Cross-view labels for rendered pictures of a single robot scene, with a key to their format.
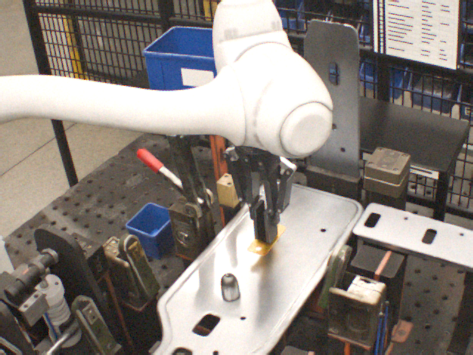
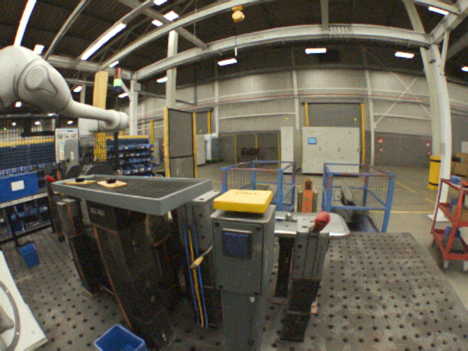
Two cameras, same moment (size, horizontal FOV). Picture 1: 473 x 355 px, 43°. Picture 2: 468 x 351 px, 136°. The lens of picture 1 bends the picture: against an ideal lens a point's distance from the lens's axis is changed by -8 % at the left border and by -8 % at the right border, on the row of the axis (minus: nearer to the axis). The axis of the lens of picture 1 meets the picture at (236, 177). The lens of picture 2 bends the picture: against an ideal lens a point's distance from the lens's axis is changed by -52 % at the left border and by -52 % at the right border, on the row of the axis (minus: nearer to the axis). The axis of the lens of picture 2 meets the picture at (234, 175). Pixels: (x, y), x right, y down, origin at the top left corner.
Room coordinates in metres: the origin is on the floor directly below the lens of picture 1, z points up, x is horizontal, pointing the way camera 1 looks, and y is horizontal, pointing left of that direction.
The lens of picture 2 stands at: (0.35, 1.01, 1.22)
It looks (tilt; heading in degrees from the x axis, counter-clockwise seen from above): 9 degrees down; 254
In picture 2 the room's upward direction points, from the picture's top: 1 degrees counter-clockwise
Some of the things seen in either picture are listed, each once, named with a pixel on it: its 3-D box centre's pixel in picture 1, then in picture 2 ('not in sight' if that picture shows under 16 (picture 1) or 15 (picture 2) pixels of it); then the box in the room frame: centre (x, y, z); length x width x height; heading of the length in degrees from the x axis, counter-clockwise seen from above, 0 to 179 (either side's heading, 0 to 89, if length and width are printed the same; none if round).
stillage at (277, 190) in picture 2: not in sight; (264, 194); (-0.90, -1.65, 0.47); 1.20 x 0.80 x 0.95; 48
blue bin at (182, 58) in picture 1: (213, 65); (14, 185); (1.44, 0.02, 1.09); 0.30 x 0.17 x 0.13; 61
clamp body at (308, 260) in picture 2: not in sight; (303, 288); (0.09, 0.71, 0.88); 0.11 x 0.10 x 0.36; 55
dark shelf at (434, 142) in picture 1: (281, 107); (40, 193); (1.33, -0.13, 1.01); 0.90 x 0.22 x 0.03; 55
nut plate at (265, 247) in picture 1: (266, 237); not in sight; (0.86, -0.04, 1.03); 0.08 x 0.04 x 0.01; 145
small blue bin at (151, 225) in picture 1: (154, 232); (30, 255); (1.25, 0.22, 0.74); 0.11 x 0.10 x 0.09; 145
